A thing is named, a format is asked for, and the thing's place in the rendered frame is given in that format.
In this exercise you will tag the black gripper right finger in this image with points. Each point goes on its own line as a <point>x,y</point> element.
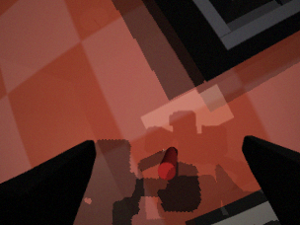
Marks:
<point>277,170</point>

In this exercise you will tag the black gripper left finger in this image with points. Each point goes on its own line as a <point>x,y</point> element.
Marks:
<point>50,193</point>

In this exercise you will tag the red peg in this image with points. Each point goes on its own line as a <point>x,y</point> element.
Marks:
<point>167,168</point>

